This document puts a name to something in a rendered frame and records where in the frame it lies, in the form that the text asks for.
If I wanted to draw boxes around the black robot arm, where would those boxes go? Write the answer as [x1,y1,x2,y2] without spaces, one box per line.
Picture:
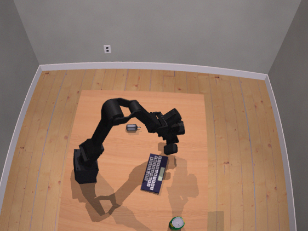
[78,98,185,167]

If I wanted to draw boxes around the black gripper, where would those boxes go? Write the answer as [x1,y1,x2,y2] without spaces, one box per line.
[158,127,179,155]

